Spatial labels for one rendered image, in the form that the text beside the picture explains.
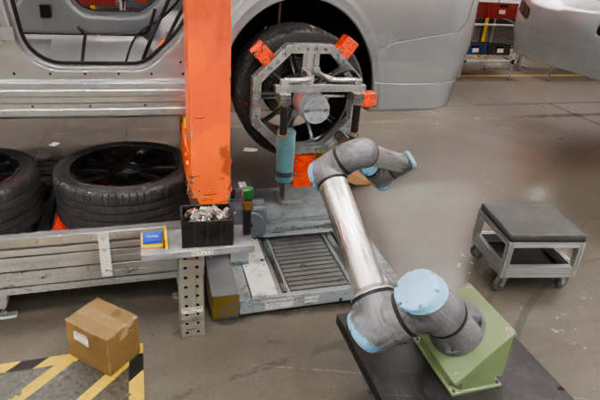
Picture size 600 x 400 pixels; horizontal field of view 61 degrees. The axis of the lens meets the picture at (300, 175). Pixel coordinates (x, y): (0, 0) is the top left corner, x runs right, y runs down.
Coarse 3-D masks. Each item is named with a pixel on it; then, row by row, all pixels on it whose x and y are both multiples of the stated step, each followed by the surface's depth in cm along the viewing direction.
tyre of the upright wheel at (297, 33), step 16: (272, 32) 244; (288, 32) 238; (304, 32) 239; (320, 32) 242; (272, 48) 238; (240, 64) 247; (256, 64) 239; (352, 64) 252; (240, 80) 241; (240, 96) 244; (240, 112) 247
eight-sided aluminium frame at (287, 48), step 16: (288, 48) 232; (304, 48) 234; (320, 48) 236; (336, 48) 238; (272, 64) 233; (256, 80) 234; (256, 96) 242; (256, 112) 241; (352, 112) 254; (256, 128) 243; (336, 128) 260; (272, 144) 250; (304, 144) 259; (320, 144) 259
